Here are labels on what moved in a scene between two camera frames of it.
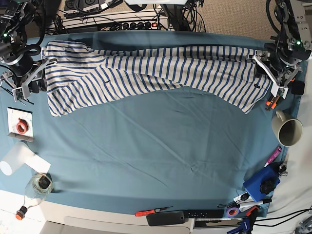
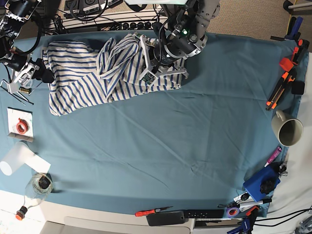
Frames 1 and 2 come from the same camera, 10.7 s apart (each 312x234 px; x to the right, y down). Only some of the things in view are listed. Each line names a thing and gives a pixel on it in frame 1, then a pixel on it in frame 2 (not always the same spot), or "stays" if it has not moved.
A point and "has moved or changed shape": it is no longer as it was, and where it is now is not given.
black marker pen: [261, 202] stays
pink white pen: [273, 156] stays
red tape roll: [19, 126] stays
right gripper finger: [43, 84] to [45, 74]
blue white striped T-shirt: [78, 79] has moved or changed shape
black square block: [298, 88] stays
